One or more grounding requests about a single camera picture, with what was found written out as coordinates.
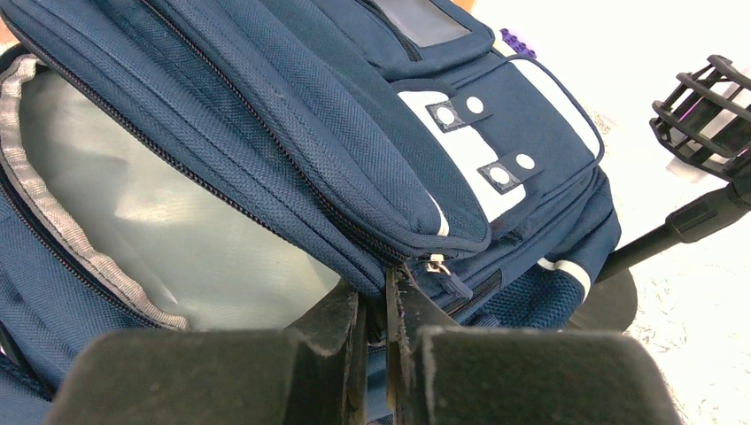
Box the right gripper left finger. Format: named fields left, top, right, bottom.
left=46, top=284, right=367, bottom=424

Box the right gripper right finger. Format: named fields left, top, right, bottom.
left=385, top=267, right=680, bottom=424

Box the navy blue student backpack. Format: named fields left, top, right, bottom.
left=1, top=1, right=621, bottom=424

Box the purple toy block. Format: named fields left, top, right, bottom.
left=497, top=28, right=538, bottom=58

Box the black microphone stand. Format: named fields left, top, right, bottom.
left=567, top=55, right=750, bottom=331

